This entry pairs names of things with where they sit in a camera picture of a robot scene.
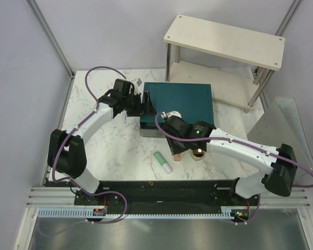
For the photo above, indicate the round gold compact jar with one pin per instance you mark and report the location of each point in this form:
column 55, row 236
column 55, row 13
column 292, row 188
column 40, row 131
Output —
column 197, row 155

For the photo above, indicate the green makeup tube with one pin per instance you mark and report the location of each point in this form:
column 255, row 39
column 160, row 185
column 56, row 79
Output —
column 163, row 163

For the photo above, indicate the white two-tier shelf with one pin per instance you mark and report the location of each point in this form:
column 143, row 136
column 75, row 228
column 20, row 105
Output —
column 242, row 45

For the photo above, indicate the white slotted cable duct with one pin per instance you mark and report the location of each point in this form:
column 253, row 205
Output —
column 92, row 213

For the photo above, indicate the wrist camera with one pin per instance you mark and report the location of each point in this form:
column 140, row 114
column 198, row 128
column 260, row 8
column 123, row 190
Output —
column 137, row 83
column 170, row 114

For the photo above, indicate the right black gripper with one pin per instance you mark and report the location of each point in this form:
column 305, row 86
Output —
column 174, row 149

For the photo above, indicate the teal drawer organizer box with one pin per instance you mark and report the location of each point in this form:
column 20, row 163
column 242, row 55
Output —
column 193, row 101

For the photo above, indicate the grey metal panel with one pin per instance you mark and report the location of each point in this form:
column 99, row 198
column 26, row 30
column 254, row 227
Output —
column 281, row 123

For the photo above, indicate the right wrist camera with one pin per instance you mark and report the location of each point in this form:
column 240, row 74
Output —
column 170, row 114

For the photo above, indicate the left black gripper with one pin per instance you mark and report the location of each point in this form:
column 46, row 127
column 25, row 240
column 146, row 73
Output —
column 144, row 109

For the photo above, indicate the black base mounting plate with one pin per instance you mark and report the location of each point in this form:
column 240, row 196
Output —
column 165, row 196

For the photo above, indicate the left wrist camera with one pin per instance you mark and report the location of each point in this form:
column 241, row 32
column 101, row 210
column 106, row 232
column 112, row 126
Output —
column 137, row 83

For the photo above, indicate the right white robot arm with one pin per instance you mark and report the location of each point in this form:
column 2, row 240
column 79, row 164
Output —
column 276, row 166

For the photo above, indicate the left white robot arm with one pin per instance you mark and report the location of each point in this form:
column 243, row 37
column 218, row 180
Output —
column 67, row 153

